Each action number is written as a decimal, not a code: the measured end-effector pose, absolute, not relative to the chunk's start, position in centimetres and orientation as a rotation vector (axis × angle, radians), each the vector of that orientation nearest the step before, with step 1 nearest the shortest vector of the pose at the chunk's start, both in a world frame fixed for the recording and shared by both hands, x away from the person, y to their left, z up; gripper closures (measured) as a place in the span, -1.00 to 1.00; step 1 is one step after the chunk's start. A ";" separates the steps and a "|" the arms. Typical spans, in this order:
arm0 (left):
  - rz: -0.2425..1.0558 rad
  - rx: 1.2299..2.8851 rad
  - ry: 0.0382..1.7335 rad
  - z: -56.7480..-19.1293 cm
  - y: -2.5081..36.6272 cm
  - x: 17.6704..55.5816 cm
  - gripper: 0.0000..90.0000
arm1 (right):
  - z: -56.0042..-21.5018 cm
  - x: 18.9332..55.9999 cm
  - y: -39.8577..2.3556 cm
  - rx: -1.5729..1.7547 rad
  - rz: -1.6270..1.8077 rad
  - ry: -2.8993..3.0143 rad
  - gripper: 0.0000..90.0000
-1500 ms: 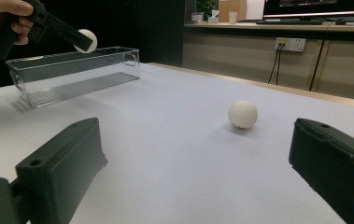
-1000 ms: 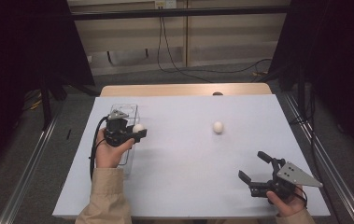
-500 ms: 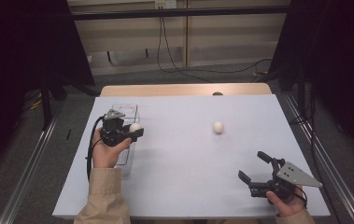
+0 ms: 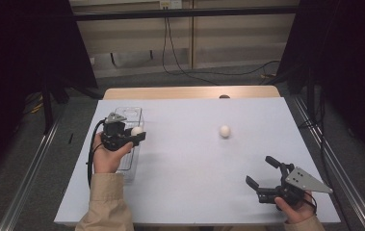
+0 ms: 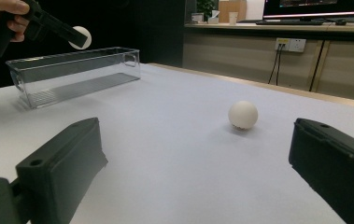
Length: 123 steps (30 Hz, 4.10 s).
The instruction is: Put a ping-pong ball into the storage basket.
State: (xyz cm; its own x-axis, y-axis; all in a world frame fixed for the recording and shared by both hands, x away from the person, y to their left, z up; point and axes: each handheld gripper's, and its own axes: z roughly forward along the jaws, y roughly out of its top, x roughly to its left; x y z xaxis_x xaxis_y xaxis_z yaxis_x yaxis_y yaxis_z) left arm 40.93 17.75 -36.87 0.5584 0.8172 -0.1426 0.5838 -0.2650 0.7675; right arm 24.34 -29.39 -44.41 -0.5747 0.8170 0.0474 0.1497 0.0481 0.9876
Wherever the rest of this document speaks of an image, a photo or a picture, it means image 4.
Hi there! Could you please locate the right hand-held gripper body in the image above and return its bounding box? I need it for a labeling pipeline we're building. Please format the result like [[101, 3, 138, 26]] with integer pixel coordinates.
[[256, 163, 334, 206]]

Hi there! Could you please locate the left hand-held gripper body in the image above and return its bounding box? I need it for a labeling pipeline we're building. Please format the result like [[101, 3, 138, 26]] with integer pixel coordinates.
[[100, 112, 136, 152]]

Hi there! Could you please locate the clear plastic container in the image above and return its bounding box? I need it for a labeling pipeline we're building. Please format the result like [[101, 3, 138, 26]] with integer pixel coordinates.
[[106, 106, 145, 184]]

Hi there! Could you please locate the person's left hand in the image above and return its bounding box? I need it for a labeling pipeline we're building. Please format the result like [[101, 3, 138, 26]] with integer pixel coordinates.
[[91, 132, 134, 175]]

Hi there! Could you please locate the person's right hand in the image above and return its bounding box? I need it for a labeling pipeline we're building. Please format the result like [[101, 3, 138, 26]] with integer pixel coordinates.
[[274, 191, 318, 224]]

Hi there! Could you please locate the wooden table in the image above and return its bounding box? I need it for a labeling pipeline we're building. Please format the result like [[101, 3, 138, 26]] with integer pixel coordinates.
[[102, 85, 281, 100]]

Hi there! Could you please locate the white table board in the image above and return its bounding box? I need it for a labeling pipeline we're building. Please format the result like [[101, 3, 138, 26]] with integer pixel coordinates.
[[54, 97, 342, 225]]

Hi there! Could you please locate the black stand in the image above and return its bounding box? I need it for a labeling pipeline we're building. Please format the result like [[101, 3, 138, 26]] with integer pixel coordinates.
[[39, 80, 72, 135]]

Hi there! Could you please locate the dark curtain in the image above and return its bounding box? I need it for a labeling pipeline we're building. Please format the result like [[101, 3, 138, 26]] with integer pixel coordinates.
[[275, 0, 365, 169]]

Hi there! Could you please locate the black horizontal bar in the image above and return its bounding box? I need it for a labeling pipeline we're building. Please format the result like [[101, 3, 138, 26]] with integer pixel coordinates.
[[72, 5, 300, 22]]

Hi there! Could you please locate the right hand-held gripper black cable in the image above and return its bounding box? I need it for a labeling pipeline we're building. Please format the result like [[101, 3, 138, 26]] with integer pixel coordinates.
[[302, 191, 319, 215]]

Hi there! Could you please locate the hand-held gripper black cable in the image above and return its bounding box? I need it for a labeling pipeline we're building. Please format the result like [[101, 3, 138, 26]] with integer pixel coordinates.
[[302, 191, 319, 215], [86, 118, 107, 189]]

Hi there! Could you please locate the left hand-held gripper black cable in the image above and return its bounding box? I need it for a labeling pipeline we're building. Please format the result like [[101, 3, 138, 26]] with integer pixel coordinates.
[[86, 118, 107, 189]]

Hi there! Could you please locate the black floor cable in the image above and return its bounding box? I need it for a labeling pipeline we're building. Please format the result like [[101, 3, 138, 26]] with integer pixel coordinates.
[[299, 90, 332, 191]]

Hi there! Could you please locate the metal floor rail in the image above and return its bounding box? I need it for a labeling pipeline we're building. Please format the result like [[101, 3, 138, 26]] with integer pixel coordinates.
[[290, 95, 365, 231], [0, 105, 66, 231]]

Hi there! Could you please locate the yellow floor cable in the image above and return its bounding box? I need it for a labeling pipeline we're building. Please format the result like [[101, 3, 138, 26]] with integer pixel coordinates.
[[25, 92, 43, 116]]

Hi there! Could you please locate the black wall cable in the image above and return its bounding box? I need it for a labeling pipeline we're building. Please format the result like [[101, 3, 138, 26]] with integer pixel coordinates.
[[161, 16, 220, 87], [166, 17, 281, 77]]

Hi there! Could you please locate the white wall socket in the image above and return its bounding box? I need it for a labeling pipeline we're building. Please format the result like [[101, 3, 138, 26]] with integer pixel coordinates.
[[159, 0, 183, 10]]

